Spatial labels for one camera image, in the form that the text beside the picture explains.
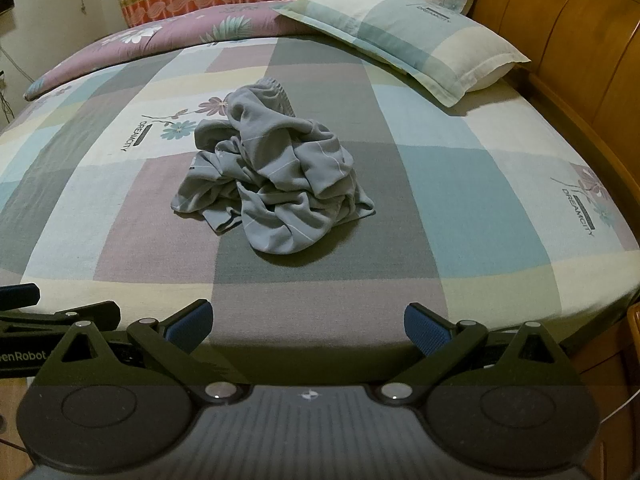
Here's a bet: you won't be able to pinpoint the wooden headboard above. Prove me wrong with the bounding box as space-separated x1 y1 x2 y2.
427 0 640 311

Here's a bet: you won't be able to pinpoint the grey printed pajama pants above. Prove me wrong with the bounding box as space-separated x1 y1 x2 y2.
170 77 377 266

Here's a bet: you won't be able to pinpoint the purple floral quilt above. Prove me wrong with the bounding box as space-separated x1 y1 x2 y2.
24 2 321 101

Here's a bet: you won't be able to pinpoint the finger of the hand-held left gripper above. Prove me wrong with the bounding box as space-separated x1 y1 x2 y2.
0 283 41 311
0 301 121 334

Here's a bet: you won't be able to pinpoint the hanging wall cables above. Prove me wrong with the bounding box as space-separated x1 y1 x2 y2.
0 42 23 123

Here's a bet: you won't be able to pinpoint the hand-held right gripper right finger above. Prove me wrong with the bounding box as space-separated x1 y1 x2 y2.
377 302 566 406

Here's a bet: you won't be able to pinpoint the bed with patchwork sheet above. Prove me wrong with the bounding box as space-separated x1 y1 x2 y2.
0 30 640 361

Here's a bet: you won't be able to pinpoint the large checked pillow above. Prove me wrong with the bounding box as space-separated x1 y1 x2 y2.
272 0 532 108

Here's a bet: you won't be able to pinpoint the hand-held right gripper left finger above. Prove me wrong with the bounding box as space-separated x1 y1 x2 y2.
50 299 243 406

